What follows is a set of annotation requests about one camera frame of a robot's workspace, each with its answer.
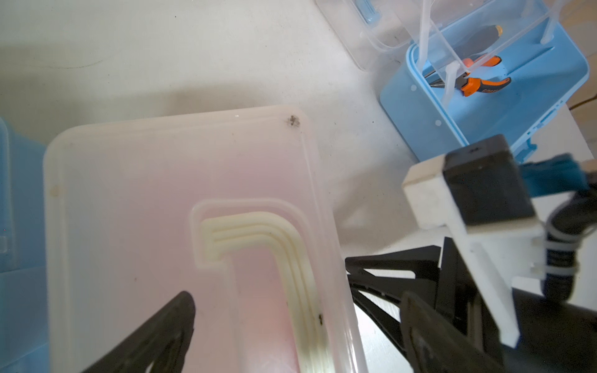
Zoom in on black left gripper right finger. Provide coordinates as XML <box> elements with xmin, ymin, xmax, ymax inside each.
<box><xmin>400</xmin><ymin>292</ymin><xmax>504</xmax><ymax>373</ymax></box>

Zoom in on orange handled pliers in box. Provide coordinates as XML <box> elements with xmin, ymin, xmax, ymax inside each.
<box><xmin>429</xmin><ymin>54</ymin><xmax>511</xmax><ymax>97</ymax></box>

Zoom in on blue toolbox with clear lid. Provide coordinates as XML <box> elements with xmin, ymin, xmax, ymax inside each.
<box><xmin>1</xmin><ymin>122</ymin><xmax>50</xmax><ymax>372</ymax></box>

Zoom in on pink toolbox with clear lid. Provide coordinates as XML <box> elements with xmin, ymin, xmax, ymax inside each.
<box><xmin>44</xmin><ymin>106</ymin><xmax>367</xmax><ymax>372</ymax></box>

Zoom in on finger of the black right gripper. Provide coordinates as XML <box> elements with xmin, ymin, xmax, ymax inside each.
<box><xmin>349</xmin><ymin>279</ymin><xmax>436</xmax><ymax>357</ymax></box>
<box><xmin>345</xmin><ymin>246</ymin><xmax>441</xmax><ymax>280</ymax></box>

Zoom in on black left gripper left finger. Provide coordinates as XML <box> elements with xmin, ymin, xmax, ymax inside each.
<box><xmin>86</xmin><ymin>292</ymin><xmax>196</xmax><ymax>372</ymax></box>

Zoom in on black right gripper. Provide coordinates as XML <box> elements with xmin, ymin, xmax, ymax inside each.
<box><xmin>435</xmin><ymin>237</ymin><xmax>596</xmax><ymax>372</ymax></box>

